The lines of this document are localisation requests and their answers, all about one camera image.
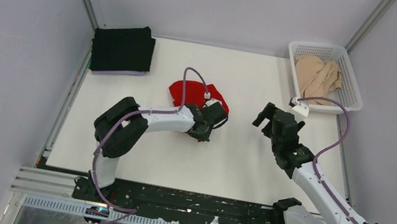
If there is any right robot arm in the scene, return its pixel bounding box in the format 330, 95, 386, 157
253, 103, 377, 224

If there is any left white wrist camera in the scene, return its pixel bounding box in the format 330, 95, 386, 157
203, 92, 219, 107

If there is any beige t-shirt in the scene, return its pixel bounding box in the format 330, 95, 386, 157
294, 55, 342, 98

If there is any white plastic basket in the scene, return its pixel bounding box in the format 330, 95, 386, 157
288, 41, 363, 111

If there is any white slotted cable duct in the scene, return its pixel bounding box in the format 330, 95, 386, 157
23, 195, 178, 224

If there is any folded black t-shirt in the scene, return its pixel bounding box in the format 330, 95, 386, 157
89, 27, 156, 72

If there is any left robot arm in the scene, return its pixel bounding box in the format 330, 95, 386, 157
89, 97, 228, 202

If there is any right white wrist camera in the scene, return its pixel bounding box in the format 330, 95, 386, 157
289, 97, 310, 120

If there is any red t-shirt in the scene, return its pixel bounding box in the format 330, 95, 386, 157
168, 80, 229, 113

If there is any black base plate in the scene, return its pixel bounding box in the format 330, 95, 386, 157
72, 175, 283, 224

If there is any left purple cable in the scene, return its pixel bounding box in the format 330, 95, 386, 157
81, 53, 217, 224

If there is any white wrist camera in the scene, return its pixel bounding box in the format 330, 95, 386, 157
203, 92, 219, 107
289, 97, 310, 120

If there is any aluminium frame rail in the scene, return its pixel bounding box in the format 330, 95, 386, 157
10, 161, 370, 224

